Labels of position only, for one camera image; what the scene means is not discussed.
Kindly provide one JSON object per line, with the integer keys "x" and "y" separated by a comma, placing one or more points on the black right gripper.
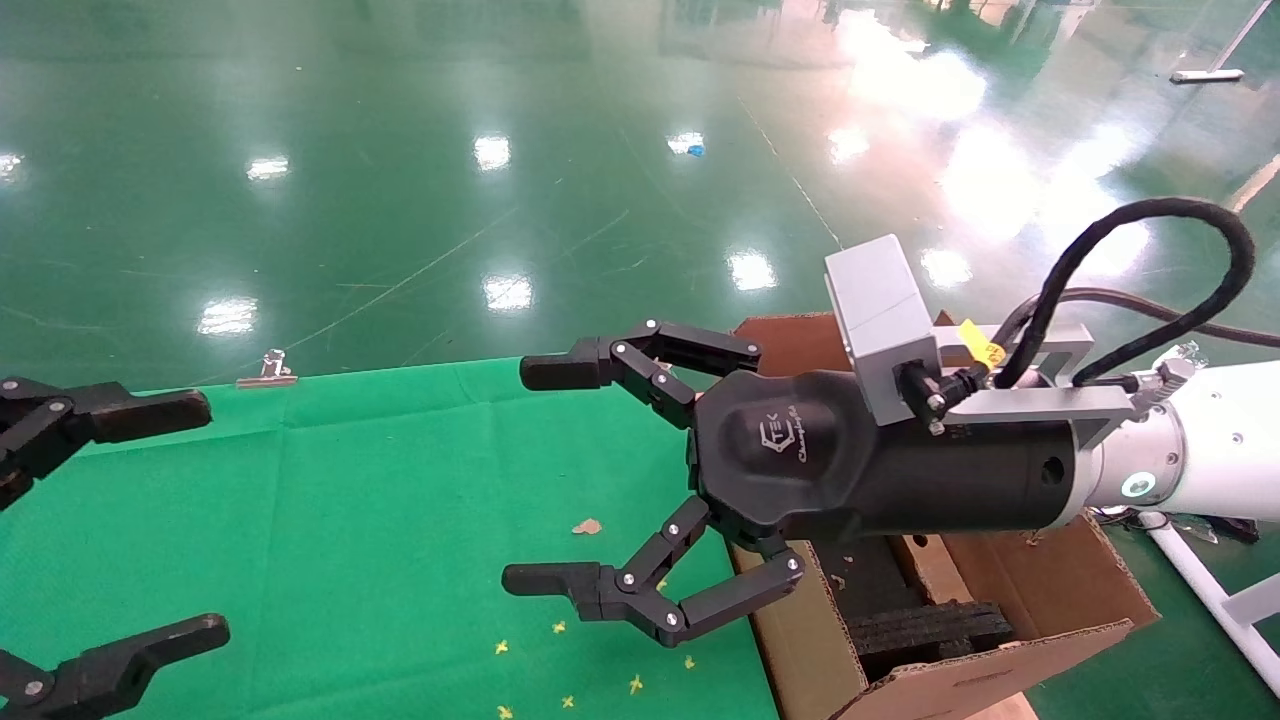
{"x": 800, "y": 470}

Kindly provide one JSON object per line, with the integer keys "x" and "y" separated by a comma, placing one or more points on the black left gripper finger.
{"x": 130, "y": 412}
{"x": 110, "y": 670}

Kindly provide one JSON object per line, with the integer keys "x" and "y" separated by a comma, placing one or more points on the small brown cardboard scrap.
{"x": 587, "y": 527}

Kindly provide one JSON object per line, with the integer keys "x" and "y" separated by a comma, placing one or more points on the large open brown carton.
{"x": 800, "y": 650}

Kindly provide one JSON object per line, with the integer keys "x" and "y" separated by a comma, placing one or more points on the silver binder clip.
{"x": 270, "y": 370}

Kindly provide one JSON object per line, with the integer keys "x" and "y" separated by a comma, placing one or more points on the green table cloth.
{"x": 350, "y": 500}

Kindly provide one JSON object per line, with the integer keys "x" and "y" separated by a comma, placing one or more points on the black foam insert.
{"x": 930, "y": 630}

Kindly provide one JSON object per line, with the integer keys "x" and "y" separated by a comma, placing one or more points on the white flat floor mop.
{"x": 1207, "y": 76}

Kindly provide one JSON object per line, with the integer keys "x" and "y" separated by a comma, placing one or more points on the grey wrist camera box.
{"x": 878, "y": 310}

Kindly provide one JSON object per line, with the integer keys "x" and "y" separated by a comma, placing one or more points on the grey metal camera bracket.
{"x": 1040, "y": 403}

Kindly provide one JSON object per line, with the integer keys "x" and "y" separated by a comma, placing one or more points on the white metal frame pole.
{"x": 1200, "y": 585}

